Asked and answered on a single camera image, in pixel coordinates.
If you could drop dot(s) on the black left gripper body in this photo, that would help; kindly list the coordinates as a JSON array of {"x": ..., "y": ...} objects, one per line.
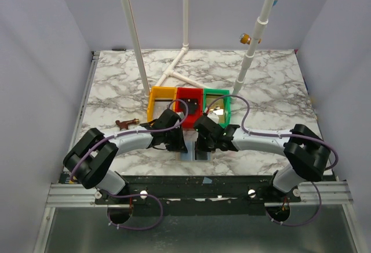
[{"x": 176, "y": 141}]

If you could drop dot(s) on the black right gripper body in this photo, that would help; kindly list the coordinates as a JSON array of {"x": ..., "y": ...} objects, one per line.
[{"x": 203, "y": 141}]

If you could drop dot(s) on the dark card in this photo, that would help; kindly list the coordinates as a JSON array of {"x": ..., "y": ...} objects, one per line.
[{"x": 202, "y": 155}]

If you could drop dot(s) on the beige card holder wallet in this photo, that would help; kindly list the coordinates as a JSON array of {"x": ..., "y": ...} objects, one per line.
[{"x": 189, "y": 156}]

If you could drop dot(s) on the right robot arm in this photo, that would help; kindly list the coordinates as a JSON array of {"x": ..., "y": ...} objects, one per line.
[{"x": 305, "y": 151}]

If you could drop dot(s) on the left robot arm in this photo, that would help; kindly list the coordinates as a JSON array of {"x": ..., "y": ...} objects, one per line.
[{"x": 90, "y": 159}]

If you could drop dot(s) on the gold cards stack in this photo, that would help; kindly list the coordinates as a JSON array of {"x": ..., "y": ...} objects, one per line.
[{"x": 217, "y": 107}]

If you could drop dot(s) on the black VIP card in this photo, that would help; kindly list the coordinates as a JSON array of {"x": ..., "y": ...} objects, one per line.
[{"x": 192, "y": 104}]

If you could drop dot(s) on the green plastic bin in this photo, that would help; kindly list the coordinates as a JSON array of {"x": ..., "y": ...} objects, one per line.
[{"x": 227, "y": 102}]

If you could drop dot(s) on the yellow plastic bin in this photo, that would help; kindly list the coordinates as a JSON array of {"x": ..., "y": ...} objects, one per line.
[{"x": 160, "y": 98}]

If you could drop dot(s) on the red plastic bin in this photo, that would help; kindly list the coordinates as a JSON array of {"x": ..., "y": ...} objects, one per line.
[{"x": 190, "y": 93}]

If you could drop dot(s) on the brown small tool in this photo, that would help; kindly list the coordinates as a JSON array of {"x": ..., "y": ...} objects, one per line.
[{"x": 124, "y": 125}]

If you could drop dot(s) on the orange knob on pole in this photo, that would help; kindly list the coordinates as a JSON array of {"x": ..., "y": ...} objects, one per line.
[{"x": 245, "y": 39}]

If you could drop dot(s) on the white left PVC pole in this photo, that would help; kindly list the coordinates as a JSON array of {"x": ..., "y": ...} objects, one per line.
[{"x": 126, "y": 6}]

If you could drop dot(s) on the white PVC jointed pole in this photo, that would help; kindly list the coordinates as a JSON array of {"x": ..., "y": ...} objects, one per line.
[{"x": 259, "y": 27}]

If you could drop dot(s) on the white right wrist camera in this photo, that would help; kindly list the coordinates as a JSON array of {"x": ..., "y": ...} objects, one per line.
[{"x": 214, "y": 117}]

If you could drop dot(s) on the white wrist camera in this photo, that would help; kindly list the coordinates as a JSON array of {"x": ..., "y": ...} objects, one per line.
[
  {"x": 214, "y": 117},
  {"x": 181, "y": 115}
]

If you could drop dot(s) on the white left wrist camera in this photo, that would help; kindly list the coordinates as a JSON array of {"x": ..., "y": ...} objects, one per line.
[{"x": 181, "y": 115}]

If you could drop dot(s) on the black mounting rail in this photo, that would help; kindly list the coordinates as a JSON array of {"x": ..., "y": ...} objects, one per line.
[{"x": 197, "y": 196}]

